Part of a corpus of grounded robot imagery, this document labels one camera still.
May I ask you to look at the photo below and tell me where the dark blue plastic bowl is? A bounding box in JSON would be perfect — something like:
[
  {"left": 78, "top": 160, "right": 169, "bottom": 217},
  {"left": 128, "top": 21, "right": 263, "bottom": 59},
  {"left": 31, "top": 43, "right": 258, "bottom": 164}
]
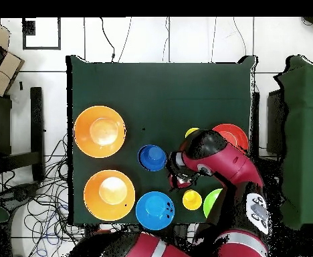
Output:
[{"left": 137, "top": 144, "right": 169, "bottom": 173}]

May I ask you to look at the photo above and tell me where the light blue plastic bowl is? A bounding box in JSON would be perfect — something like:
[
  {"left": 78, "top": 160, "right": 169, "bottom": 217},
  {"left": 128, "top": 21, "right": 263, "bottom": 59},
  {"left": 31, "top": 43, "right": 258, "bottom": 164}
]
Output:
[{"left": 135, "top": 191, "right": 175, "bottom": 231}]

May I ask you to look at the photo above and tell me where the orange plastic bowl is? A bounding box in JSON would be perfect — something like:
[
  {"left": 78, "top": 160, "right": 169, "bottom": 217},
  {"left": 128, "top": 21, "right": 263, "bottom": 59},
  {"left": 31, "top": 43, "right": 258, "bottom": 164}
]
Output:
[
  {"left": 74, "top": 105, "right": 127, "bottom": 159},
  {"left": 83, "top": 169, "right": 136, "bottom": 222}
]

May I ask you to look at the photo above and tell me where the yellow plastic cup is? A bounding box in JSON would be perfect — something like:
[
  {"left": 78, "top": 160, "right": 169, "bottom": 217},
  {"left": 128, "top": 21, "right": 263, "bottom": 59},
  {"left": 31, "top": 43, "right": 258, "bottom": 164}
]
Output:
[
  {"left": 185, "top": 127, "right": 200, "bottom": 138},
  {"left": 182, "top": 189, "right": 203, "bottom": 211}
]

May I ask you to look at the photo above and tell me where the green plastic bowl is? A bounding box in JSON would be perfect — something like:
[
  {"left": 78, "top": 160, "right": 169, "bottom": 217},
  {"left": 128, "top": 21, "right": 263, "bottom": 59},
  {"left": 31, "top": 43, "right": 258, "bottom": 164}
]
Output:
[{"left": 203, "top": 188, "right": 223, "bottom": 218}]

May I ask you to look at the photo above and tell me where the red plastic bowl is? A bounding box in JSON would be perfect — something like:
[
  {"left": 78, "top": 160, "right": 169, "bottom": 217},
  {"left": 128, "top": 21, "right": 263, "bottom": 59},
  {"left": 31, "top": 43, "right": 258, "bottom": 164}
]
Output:
[{"left": 212, "top": 123, "right": 249, "bottom": 155}]

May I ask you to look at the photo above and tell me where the dark green tablecloth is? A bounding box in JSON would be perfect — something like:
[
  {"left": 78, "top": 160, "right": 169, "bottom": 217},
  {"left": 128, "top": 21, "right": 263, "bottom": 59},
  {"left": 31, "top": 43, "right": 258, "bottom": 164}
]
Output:
[{"left": 66, "top": 55, "right": 257, "bottom": 226}]

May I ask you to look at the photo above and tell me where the black box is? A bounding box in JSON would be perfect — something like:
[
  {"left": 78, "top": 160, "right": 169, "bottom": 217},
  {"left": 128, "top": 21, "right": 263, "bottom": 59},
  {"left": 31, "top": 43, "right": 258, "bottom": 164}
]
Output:
[{"left": 266, "top": 89, "right": 288, "bottom": 156}]

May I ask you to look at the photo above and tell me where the black equipment base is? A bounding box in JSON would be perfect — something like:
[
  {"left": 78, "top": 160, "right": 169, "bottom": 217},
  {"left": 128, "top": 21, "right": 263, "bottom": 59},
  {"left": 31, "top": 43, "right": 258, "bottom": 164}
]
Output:
[{"left": 0, "top": 182, "right": 41, "bottom": 205}]

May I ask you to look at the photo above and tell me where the tangle of floor cables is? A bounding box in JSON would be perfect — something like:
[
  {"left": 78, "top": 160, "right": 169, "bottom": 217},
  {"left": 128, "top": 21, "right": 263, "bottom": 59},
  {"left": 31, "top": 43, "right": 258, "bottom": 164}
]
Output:
[{"left": 0, "top": 133, "right": 93, "bottom": 257}]

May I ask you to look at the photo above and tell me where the black cable with plug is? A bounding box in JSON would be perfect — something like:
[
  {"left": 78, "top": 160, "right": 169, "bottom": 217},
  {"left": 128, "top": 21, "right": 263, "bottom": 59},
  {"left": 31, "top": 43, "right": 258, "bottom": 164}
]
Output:
[{"left": 100, "top": 17, "right": 116, "bottom": 63}]

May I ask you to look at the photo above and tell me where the black stand frame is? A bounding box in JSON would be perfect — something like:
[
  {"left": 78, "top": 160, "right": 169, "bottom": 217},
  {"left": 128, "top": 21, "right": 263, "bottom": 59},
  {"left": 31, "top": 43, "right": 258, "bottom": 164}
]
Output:
[{"left": 0, "top": 86, "right": 45, "bottom": 183}]

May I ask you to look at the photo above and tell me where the black square floor frame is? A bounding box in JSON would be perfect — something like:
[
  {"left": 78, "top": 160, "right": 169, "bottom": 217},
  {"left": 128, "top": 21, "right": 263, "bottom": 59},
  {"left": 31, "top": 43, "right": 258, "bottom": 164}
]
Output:
[{"left": 22, "top": 17, "right": 62, "bottom": 51}]

